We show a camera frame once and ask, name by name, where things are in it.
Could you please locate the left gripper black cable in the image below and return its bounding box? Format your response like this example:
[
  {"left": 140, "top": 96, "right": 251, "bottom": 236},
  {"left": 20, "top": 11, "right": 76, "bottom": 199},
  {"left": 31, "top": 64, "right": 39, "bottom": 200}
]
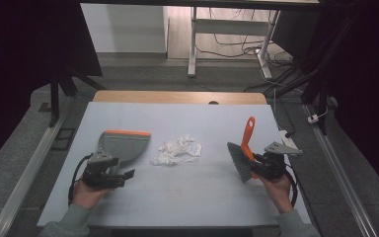
[{"left": 67, "top": 153, "right": 95, "bottom": 207}]

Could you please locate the black plug with cable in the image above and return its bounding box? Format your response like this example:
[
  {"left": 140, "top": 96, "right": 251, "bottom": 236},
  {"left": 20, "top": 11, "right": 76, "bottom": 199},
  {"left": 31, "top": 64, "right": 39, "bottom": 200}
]
[{"left": 271, "top": 88, "right": 297, "bottom": 139}]

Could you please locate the black floor plate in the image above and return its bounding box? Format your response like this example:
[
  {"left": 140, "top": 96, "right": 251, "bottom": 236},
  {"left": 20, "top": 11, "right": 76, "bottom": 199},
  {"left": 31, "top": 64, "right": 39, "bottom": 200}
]
[{"left": 50, "top": 127, "right": 77, "bottom": 152}]

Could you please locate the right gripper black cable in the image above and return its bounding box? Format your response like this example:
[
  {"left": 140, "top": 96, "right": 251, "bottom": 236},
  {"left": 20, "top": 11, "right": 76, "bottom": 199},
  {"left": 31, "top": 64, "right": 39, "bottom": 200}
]
[{"left": 283, "top": 163, "right": 299, "bottom": 208}]

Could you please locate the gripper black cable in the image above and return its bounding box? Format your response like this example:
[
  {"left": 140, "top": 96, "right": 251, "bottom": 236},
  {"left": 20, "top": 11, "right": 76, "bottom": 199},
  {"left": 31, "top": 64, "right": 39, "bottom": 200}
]
[
  {"left": 283, "top": 163, "right": 299, "bottom": 208},
  {"left": 67, "top": 153, "right": 95, "bottom": 207}
]

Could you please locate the pile of white paper scraps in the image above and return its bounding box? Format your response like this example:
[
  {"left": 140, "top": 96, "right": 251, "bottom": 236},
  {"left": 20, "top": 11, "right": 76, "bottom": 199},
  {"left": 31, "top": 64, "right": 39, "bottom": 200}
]
[{"left": 149, "top": 133, "right": 203, "bottom": 167}]

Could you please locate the person's right hand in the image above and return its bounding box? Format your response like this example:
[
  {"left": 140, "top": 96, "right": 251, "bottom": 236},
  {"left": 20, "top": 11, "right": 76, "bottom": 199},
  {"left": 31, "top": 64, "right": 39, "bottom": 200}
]
[{"left": 254, "top": 173, "right": 294, "bottom": 214}]

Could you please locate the grey dustpan with orange edge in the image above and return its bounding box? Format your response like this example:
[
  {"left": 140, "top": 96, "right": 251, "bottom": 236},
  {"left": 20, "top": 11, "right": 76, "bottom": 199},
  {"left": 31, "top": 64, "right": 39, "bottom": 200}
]
[{"left": 97, "top": 129, "right": 152, "bottom": 176}]

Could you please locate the black stand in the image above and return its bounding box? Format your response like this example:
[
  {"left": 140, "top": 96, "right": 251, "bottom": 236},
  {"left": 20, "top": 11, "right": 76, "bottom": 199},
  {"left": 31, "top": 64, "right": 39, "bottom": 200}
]
[
  {"left": 265, "top": 0, "right": 363, "bottom": 136},
  {"left": 47, "top": 65, "right": 107, "bottom": 128}
]

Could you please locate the white desk frame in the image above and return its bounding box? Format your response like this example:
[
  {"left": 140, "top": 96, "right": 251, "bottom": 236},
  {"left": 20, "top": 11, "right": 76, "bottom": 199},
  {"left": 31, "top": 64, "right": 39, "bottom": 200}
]
[{"left": 187, "top": 6, "right": 281, "bottom": 80}]

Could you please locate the white power strip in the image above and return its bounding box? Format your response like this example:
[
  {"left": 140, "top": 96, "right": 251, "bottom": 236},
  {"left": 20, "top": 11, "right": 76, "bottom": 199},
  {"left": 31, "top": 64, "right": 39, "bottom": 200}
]
[{"left": 278, "top": 129, "right": 299, "bottom": 152}]

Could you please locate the black floor cable tangle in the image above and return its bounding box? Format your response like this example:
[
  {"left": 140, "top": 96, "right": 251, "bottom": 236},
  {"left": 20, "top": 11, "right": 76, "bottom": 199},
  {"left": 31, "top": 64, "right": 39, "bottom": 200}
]
[{"left": 195, "top": 8, "right": 310, "bottom": 95}]

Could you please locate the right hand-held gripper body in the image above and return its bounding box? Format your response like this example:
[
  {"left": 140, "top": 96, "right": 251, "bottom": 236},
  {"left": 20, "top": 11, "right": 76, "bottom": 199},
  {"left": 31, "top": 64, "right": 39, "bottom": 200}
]
[{"left": 250, "top": 141, "right": 304, "bottom": 181}]

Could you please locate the white panel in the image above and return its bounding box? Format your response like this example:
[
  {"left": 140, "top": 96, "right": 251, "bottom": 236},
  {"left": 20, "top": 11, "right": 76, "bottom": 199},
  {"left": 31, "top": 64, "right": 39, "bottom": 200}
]
[{"left": 80, "top": 3, "right": 170, "bottom": 54}]

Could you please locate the aluminium rail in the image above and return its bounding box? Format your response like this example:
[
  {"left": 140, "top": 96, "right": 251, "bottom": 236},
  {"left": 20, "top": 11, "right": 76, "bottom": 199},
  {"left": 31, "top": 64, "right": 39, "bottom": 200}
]
[
  {"left": 301, "top": 104, "right": 379, "bottom": 237},
  {"left": 0, "top": 110, "right": 72, "bottom": 237}
]

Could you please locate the person's left hand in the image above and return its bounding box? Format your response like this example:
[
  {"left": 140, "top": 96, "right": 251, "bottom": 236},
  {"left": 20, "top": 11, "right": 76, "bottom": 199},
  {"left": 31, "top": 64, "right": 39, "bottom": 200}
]
[{"left": 72, "top": 179, "right": 114, "bottom": 211}]

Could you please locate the black curtain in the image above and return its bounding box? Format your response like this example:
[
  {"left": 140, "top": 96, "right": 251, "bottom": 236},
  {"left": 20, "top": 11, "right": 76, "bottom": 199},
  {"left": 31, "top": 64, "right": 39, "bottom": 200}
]
[
  {"left": 319, "top": 0, "right": 379, "bottom": 202},
  {"left": 0, "top": 0, "right": 104, "bottom": 176}
]

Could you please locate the white table mat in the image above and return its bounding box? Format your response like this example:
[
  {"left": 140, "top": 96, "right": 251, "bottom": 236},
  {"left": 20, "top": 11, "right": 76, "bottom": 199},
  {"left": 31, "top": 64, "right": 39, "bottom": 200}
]
[{"left": 37, "top": 101, "right": 312, "bottom": 229}]

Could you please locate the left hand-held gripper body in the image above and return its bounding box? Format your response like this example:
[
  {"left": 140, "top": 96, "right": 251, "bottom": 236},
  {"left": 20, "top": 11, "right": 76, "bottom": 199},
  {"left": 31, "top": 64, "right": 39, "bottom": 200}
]
[{"left": 81, "top": 151, "right": 126, "bottom": 190}]

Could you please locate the orange-handled grey brush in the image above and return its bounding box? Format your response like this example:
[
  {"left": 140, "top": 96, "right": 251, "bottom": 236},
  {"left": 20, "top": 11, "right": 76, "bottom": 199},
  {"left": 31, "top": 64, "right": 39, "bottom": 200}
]
[{"left": 226, "top": 116, "right": 258, "bottom": 184}]

